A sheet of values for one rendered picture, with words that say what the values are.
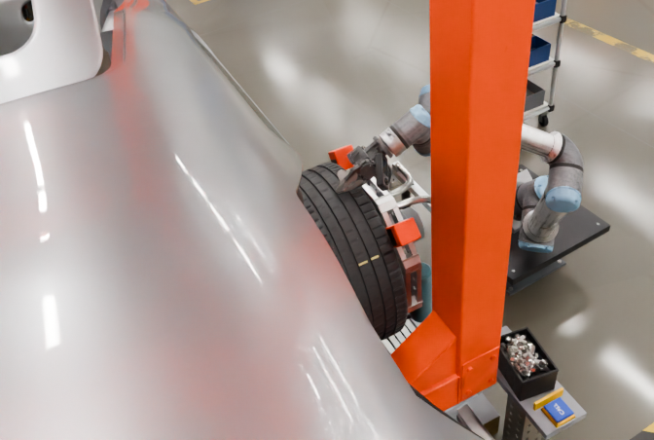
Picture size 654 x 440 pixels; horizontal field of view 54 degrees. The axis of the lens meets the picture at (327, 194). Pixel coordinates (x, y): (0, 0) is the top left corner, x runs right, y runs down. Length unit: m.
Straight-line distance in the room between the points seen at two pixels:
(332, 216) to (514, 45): 0.84
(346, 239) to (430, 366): 0.47
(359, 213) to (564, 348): 1.45
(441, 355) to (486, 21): 1.08
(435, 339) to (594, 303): 1.42
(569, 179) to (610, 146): 1.95
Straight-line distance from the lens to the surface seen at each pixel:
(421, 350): 2.08
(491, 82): 1.45
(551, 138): 2.38
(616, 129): 4.47
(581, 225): 3.27
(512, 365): 2.36
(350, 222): 2.00
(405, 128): 1.99
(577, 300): 3.34
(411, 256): 2.09
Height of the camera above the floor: 2.49
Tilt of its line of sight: 40 degrees down
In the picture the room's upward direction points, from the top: 8 degrees counter-clockwise
